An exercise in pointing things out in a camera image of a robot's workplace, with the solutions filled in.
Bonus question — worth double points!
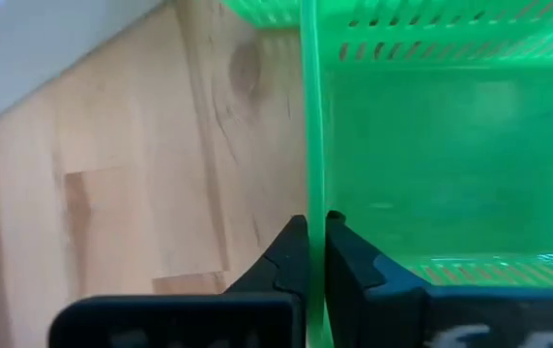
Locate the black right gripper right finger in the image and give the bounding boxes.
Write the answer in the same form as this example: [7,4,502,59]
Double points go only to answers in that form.
[325,210,430,348]

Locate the white plastic basket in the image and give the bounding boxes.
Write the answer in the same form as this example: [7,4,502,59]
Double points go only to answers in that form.
[0,0,164,132]

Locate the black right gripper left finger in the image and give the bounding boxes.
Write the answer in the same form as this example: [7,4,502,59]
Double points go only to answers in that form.
[225,215,309,299]

